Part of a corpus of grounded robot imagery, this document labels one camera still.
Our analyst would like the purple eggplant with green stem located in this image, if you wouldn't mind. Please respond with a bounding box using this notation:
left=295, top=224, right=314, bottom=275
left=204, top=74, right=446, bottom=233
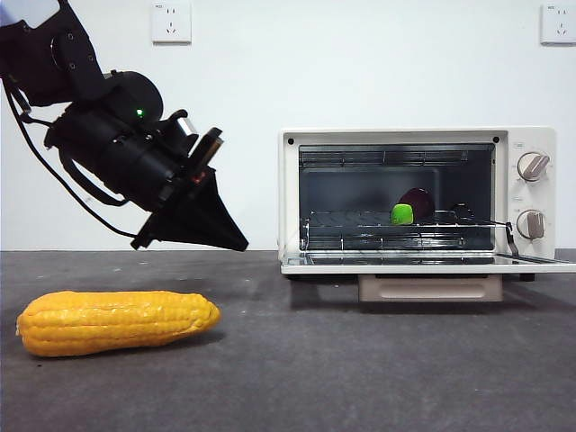
left=391, top=187, right=436, bottom=226

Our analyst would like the oven door with beige handle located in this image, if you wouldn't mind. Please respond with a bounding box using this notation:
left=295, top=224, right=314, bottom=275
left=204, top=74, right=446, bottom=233
left=281, top=222, right=576, bottom=303

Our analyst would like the oven timer knob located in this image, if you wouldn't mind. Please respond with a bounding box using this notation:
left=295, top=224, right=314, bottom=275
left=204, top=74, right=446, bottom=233
left=516, top=209, right=546, bottom=240

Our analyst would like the cream Toshiba toaster oven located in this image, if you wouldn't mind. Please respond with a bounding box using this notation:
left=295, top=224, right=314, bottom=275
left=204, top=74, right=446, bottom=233
left=277, top=127, right=557, bottom=283

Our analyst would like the oven temperature knob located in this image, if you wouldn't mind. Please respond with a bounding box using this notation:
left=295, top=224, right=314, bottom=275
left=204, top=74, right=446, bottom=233
left=516, top=152, right=551, bottom=184

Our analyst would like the yellow corn cob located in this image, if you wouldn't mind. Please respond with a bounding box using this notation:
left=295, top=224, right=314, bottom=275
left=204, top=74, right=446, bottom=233
left=15, top=290, right=222, bottom=358

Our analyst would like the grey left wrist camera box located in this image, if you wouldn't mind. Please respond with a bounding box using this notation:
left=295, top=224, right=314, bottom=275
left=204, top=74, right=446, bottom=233
left=173, top=115, right=201, bottom=141

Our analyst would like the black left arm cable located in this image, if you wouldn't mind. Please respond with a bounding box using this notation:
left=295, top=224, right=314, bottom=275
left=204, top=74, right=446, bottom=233
left=1, top=76, right=141, bottom=239

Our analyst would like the metal wire oven rack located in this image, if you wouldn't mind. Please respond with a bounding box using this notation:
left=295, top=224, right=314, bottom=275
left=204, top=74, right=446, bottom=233
left=301, top=207, right=514, bottom=251

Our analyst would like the white wall socket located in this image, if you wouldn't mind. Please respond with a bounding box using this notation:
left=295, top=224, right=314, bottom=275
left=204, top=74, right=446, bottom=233
left=151, top=2, right=194, bottom=46
left=539, top=3, right=576, bottom=46

